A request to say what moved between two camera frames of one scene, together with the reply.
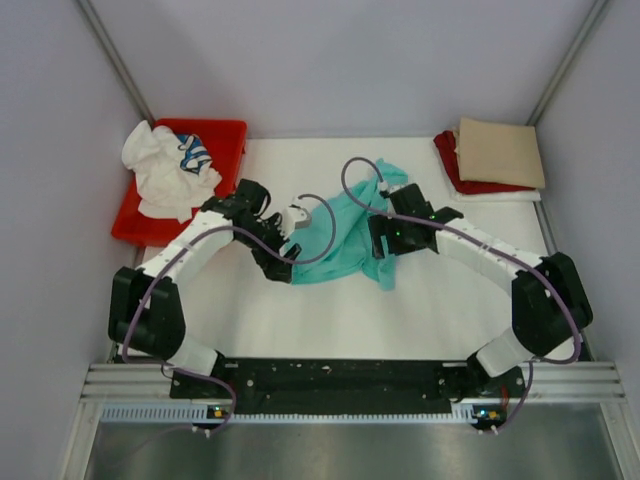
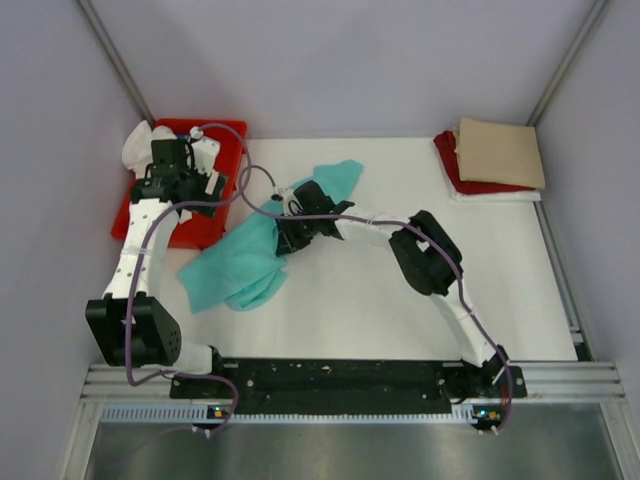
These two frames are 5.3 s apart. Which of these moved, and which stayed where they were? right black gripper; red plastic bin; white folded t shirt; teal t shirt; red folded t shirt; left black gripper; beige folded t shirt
Moved: left black gripper; teal t shirt; right black gripper
Stayed: white folded t shirt; red folded t shirt; beige folded t shirt; red plastic bin
